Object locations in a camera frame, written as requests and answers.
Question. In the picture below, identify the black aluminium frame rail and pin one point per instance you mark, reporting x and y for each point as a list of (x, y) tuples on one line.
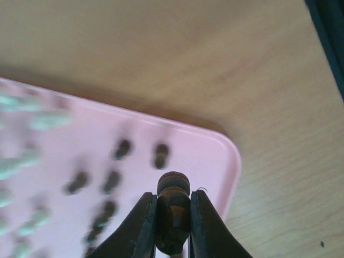
[(327, 17)]

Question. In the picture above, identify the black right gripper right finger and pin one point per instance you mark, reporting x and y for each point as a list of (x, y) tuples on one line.
[(209, 235)]

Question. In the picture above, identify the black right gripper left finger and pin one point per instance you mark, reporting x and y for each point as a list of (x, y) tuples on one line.
[(135, 235)]

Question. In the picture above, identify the pink plastic tray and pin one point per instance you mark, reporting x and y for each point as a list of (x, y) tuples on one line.
[(54, 224)]

